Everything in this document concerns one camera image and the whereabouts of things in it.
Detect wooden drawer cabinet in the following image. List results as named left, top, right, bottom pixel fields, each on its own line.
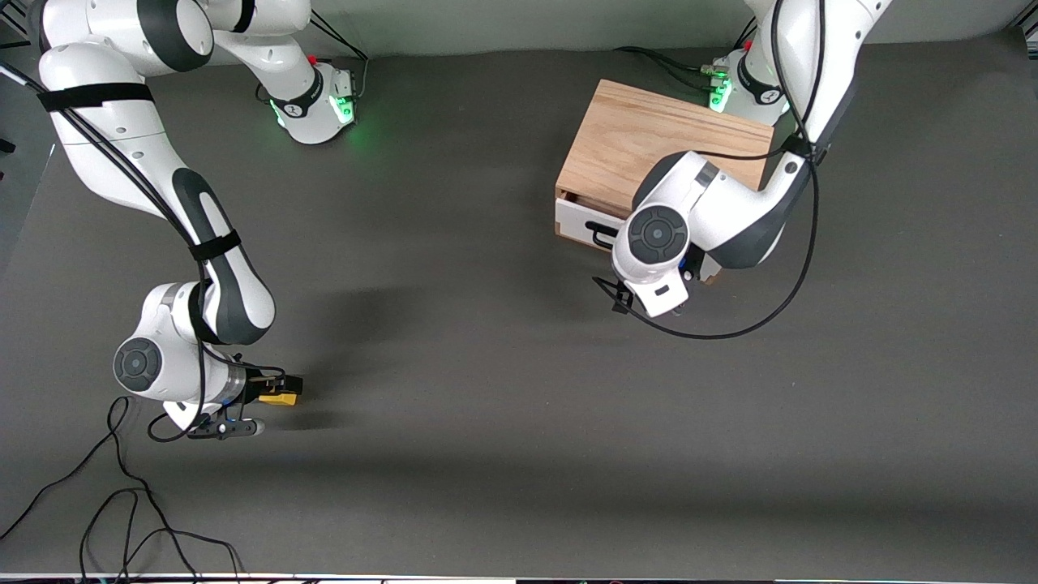
left=555, top=79, right=774, bottom=285

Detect white drawer with black handle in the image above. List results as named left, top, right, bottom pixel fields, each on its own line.
left=555, top=193, right=629, bottom=251

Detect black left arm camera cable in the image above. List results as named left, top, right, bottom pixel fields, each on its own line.
left=628, top=0, right=821, bottom=340

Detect black arm base cables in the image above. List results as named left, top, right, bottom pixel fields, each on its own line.
left=307, top=12, right=370, bottom=102
left=615, top=20, right=759, bottom=90

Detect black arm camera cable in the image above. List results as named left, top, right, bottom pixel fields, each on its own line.
left=0, top=61, right=289, bottom=443
left=628, top=0, right=821, bottom=340

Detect thin black cable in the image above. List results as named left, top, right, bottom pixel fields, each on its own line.
left=79, top=488, right=199, bottom=583
left=0, top=396, right=244, bottom=582

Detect black left arm base cables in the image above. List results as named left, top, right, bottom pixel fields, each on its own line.
left=615, top=20, right=759, bottom=90

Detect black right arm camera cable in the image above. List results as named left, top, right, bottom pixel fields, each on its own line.
left=0, top=61, right=289, bottom=443

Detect black right arm base cables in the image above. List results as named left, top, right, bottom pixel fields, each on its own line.
left=307, top=12, right=370, bottom=102

